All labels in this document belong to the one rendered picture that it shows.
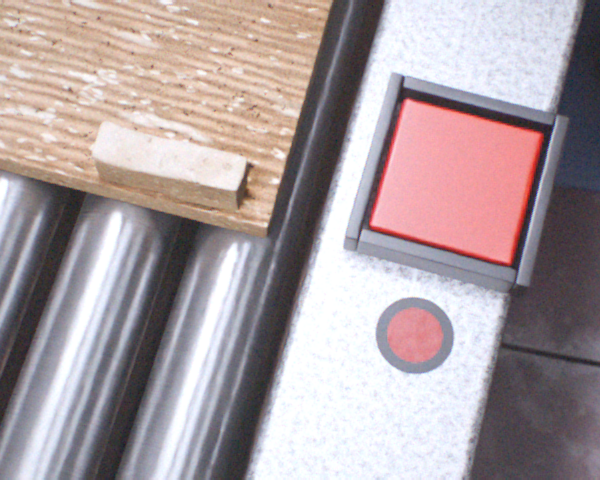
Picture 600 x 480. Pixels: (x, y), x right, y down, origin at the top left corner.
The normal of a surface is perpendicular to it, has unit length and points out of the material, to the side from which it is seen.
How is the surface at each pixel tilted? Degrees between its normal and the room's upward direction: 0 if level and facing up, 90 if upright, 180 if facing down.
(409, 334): 0
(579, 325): 0
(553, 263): 0
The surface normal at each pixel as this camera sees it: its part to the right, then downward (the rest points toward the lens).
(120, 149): 0.04, -0.43
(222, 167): -0.01, -0.22
